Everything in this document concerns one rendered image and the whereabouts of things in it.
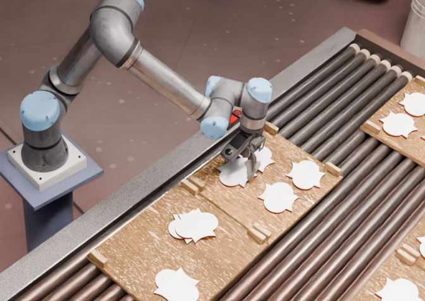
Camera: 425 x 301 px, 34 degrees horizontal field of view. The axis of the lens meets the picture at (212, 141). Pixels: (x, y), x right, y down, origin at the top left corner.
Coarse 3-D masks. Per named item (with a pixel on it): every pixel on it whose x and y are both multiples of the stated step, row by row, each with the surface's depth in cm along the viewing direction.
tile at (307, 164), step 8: (296, 168) 235; (304, 168) 236; (312, 168) 236; (288, 176) 232; (296, 176) 232; (304, 176) 233; (312, 176) 233; (320, 176) 234; (296, 184) 230; (304, 184) 230; (312, 184) 231
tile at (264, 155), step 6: (258, 150) 239; (264, 150) 239; (270, 150) 240; (240, 156) 236; (258, 156) 237; (264, 156) 237; (270, 156) 238; (264, 162) 235; (270, 162) 236; (264, 168) 234
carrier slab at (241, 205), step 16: (272, 144) 244; (288, 144) 245; (288, 160) 239; (304, 160) 240; (208, 176) 229; (272, 176) 232; (336, 176) 236; (208, 192) 224; (224, 192) 225; (240, 192) 226; (256, 192) 226; (304, 192) 229; (320, 192) 230; (224, 208) 220; (240, 208) 221; (256, 208) 222; (304, 208) 224; (272, 224) 217; (288, 224) 218; (272, 240) 213
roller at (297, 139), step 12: (384, 60) 290; (372, 72) 284; (384, 72) 288; (360, 84) 277; (348, 96) 271; (336, 108) 265; (312, 120) 258; (324, 120) 260; (300, 132) 252; (312, 132) 255; (108, 288) 197; (120, 288) 196; (96, 300) 193; (108, 300) 194
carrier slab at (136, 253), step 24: (168, 192) 222; (144, 216) 214; (168, 216) 215; (216, 216) 217; (120, 240) 206; (144, 240) 207; (168, 240) 208; (216, 240) 210; (240, 240) 212; (96, 264) 200; (120, 264) 200; (144, 264) 201; (168, 264) 202; (192, 264) 203; (216, 264) 204; (240, 264) 205; (144, 288) 195; (216, 288) 198
